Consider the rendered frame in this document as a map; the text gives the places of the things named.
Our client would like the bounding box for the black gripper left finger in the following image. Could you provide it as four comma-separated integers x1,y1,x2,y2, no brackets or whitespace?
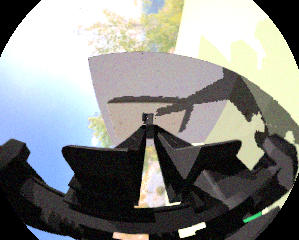
61,125,146,207

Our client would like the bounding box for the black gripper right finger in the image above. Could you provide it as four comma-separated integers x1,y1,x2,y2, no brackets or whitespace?
153,125,242,204

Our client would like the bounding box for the white panel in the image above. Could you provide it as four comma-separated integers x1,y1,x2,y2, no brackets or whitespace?
88,51,238,147

